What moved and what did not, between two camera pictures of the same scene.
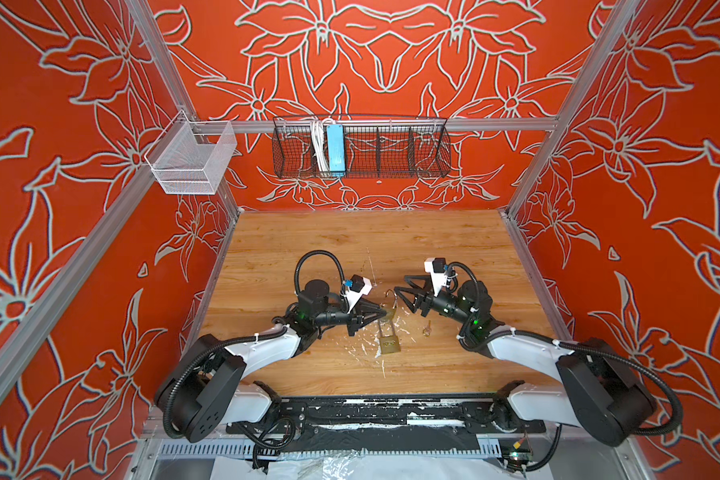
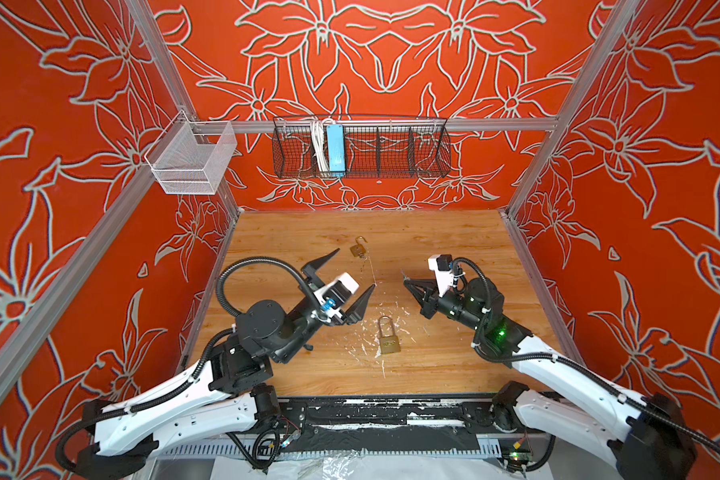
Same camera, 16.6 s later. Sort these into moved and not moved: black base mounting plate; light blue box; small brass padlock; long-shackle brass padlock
Moved: small brass padlock
Not moved: light blue box; black base mounting plate; long-shackle brass padlock
